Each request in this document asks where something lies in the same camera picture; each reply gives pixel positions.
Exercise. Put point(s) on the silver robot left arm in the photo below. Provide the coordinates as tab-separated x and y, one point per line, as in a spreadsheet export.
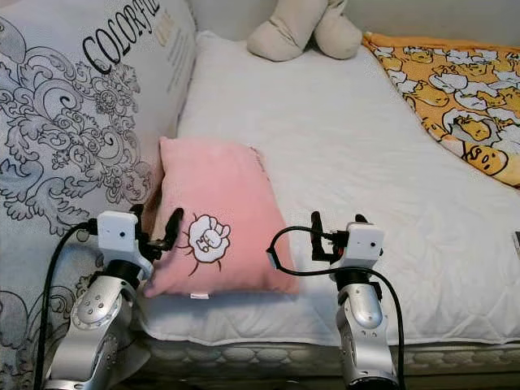
93	325

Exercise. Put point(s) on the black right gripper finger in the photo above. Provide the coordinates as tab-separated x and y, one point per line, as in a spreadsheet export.
318	236
361	220

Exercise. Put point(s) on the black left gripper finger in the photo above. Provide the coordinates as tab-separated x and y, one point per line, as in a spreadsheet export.
174	227
136	210

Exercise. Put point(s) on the yellow cartoon egg blanket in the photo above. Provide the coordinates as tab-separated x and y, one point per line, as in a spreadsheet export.
463	89

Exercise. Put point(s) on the grey paisley print duvet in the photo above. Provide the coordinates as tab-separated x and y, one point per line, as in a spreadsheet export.
81	106

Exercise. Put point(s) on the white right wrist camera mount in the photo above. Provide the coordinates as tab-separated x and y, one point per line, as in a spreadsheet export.
364	242

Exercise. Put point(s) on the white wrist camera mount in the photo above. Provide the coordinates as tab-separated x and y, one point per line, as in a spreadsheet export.
364	242
116	236

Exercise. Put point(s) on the dark paperback book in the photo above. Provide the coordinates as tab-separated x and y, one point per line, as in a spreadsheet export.
517	244

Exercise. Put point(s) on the pink pillow with sheep print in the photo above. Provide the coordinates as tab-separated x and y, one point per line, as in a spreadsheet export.
211	187

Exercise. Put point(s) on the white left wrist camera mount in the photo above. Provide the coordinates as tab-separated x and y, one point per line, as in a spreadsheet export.
116	236

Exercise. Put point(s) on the beige plush toy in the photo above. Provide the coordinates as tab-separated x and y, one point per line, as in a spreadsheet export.
292	32

